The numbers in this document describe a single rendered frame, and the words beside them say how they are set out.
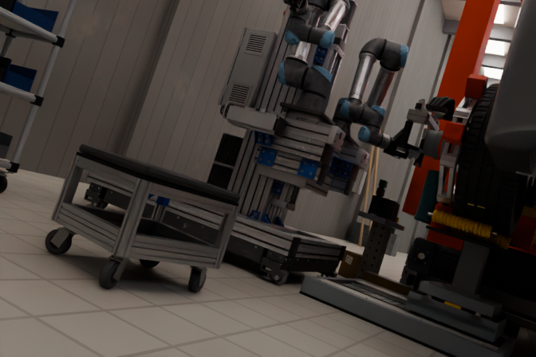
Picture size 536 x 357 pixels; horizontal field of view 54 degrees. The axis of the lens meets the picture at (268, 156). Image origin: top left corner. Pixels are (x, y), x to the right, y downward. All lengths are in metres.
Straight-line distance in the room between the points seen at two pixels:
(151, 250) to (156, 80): 3.41
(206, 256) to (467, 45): 2.19
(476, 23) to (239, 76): 1.41
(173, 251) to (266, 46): 1.66
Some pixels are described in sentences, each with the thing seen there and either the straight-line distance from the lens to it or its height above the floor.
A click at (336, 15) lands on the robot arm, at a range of 2.58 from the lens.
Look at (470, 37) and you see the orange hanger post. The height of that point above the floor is 1.61.
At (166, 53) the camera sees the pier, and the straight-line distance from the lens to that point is 4.83.
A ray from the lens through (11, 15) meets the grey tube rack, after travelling 2.51.
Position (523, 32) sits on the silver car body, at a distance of 1.78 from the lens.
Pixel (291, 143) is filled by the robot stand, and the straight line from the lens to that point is 2.53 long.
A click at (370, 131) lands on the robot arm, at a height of 0.83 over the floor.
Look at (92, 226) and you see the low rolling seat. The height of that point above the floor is 0.13.
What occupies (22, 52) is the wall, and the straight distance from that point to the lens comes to 3.97.
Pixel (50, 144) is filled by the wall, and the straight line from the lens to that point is 4.25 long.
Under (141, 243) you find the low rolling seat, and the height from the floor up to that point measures 0.14.
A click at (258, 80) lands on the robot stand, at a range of 2.88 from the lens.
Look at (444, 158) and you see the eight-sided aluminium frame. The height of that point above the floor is 0.74.
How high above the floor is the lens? 0.36
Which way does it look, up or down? 4 degrees up
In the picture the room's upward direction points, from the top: 18 degrees clockwise
